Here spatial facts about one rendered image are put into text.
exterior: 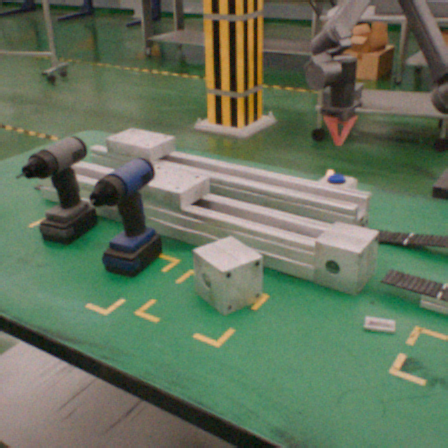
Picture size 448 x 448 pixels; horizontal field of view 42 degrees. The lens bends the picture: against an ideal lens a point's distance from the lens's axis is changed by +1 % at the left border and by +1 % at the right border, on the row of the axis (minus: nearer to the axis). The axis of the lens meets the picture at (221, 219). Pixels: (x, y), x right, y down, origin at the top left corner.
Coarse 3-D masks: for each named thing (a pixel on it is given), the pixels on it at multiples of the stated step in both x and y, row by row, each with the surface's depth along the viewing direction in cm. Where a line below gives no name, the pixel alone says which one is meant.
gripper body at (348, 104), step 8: (336, 88) 134; (344, 88) 134; (352, 88) 134; (336, 96) 135; (344, 96) 134; (352, 96) 135; (328, 104) 138; (336, 104) 136; (344, 104) 135; (352, 104) 136; (360, 104) 139; (320, 112) 136; (336, 112) 134; (344, 112) 133
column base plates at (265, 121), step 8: (200, 120) 462; (264, 120) 466; (272, 120) 472; (200, 128) 460; (208, 128) 457; (216, 128) 453; (224, 128) 450; (232, 128) 450; (240, 128) 449; (248, 128) 449; (256, 128) 453; (240, 136) 441; (248, 136) 443
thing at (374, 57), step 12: (372, 24) 609; (384, 24) 599; (360, 36) 605; (372, 36) 587; (384, 36) 597; (444, 36) 547; (360, 48) 594; (372, 48) 592; (384, 48) 605; (360, 60) 590; (372, 60) 585; (384, 60) 600; (360, 72) 595; (372, 72) 589; (384, 72) 610
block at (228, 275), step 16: (224, 240) 113; (208, 256) 108; (224, 256) 107; (240, 256) 107; (256, 256) 107; (208, 272) 107; (224, 272) 103; (240, 272) 105; (256, 272) 108; (208, 288) 109; (224, 288) 104; (240, 288) 107; (256, 288) 109; (224, 304) 106; (240, 304) 108
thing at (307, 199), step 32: (96, 160) 168; (128, 160) 160; (160, 160) 156; (192, 160) 157; (224, 192) 145; (256, 192) 140; (288, 192) 135; (320, 192) 138; (352, 192) 134; (352, 224) 128
